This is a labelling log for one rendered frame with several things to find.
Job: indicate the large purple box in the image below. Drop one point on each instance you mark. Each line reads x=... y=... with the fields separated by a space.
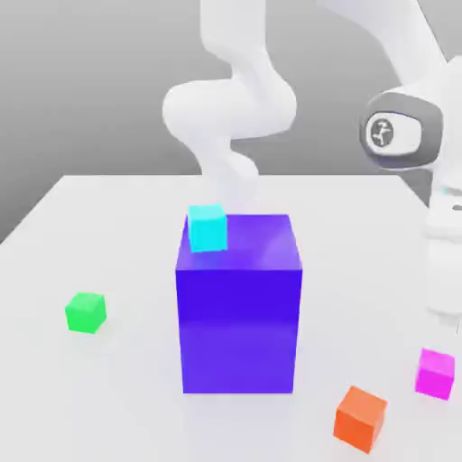
x=238 y=325

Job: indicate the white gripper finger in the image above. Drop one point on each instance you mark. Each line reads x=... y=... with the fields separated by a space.
x=449 y=320

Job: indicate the small green cube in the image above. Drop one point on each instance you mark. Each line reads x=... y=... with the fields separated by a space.
x=86 y=313

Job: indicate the small magenta cube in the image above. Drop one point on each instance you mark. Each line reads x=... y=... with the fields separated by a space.
x=435 y=375

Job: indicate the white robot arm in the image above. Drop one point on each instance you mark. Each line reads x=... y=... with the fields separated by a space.
x=231 y=108

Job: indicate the small orange cube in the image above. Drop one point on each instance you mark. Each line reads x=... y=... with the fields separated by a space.
x=359 y=420

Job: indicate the small cyan cube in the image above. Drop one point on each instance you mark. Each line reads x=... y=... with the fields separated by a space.
x=207 y=229

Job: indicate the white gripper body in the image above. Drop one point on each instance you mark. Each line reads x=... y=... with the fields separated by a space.
x=445 y=274

